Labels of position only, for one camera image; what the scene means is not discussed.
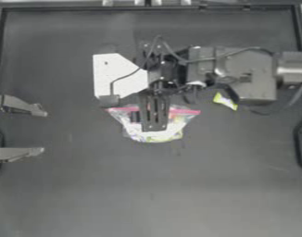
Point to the clear bag with pink zip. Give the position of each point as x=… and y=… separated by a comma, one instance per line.
x=175, y=134

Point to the green candy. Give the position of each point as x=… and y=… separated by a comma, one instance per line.
x=226, y=103

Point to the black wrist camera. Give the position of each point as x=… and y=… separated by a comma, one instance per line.
x=108, y=101

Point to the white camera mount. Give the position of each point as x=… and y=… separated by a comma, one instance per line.
x=116, y=66

